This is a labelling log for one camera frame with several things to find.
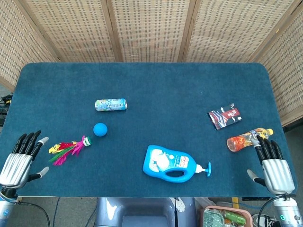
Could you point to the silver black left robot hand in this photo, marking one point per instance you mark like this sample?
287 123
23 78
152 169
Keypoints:
16 166

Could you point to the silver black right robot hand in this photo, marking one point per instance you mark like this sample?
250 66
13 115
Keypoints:
278 173

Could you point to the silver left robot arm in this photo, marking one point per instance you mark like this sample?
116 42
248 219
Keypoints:
5 205

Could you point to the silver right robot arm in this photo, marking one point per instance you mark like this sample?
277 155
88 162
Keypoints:
287 210

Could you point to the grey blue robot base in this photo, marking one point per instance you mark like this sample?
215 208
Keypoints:
142 212

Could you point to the pink feather shuttlecock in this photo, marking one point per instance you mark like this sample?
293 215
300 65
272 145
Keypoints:
71 149

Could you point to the orange drink plastic bottle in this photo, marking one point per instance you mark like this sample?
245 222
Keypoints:
243 140

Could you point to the black white sneaker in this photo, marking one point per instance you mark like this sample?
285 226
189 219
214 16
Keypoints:
265 220

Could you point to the pink plastic basket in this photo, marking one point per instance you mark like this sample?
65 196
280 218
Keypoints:
247 216

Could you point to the green bottle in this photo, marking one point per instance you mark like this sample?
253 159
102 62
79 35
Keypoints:
234 217

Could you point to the red black snack packet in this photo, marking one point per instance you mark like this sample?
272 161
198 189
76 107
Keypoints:
225 116

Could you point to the green snack bag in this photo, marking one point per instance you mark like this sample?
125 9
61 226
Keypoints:
213 218

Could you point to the blue rubber ball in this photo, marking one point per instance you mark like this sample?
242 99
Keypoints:
100 129

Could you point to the light blue drink can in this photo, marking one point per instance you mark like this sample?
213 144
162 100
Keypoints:
111 104

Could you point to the blue pump detergent bottle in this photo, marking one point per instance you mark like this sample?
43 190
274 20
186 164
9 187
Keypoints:
161 163

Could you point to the woven wooden folding screen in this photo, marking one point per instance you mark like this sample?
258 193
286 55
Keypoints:
151 28

